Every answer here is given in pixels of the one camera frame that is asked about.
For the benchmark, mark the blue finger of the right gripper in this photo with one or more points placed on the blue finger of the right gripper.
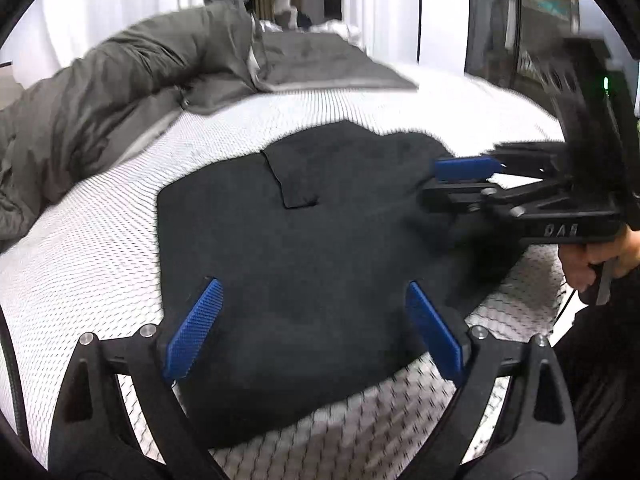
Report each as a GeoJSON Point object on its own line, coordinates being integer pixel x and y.
{"type": "Point", "coordinates": [467, 169]}

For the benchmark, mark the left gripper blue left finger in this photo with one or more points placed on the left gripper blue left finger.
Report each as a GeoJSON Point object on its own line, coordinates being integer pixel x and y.
{"type": "Point", "coordinates": [91, 434]}

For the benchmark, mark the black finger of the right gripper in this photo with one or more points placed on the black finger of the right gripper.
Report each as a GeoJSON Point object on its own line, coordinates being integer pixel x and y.
{"type": "Point", "coordinates": [456, 197]}

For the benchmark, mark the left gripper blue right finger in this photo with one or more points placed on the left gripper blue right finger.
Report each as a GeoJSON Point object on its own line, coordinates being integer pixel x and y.
{"type": "Point", "coordinates": [535, 434]}

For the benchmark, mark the black pants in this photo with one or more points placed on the black pants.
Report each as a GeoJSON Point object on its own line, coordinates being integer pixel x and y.
{"type": "Point", "coordinates": [314, 240]}

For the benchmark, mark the right hand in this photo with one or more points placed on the right hand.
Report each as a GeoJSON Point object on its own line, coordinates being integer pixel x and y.
{"type": "Point", "coordinates": [578, 261]}

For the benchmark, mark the white sheer curtain right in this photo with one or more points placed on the white sheer curtain right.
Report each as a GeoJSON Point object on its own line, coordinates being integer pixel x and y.
{"type": "Point", "coordinates": [429, 33]}

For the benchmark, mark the white sheer curtain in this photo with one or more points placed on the white sheer curtain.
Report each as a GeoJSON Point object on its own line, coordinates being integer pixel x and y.
{"type": "Point", "coordinates": [429, 33]}
{"type": "Point", "coordinates": [53, 33]}

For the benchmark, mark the dark glass shelf cabinet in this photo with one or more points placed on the dark glass shelf cabinet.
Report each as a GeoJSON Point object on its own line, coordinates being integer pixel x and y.
{"type": "Point", "coordinates": [503, 36]}

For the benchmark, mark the white crumpled bedsheet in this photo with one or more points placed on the white crumpled bedsheet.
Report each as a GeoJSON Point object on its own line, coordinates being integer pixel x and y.
{"type": "Point", "coordinates": [325, 27]}

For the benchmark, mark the white chair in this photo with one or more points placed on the white chair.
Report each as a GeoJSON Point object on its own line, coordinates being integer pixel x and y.
{"type": "Point", "coordinates": [284, 14]}

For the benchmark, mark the dark grey duvet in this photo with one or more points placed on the dark grey duvet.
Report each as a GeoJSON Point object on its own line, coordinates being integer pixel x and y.
{"type": "Point", "coordinates": [113, 102]}

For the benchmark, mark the white sheer curtain left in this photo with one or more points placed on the white sheer curtain left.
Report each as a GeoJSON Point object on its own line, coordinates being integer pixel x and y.
{"type": "Point", "coordinates": [53, 33]}

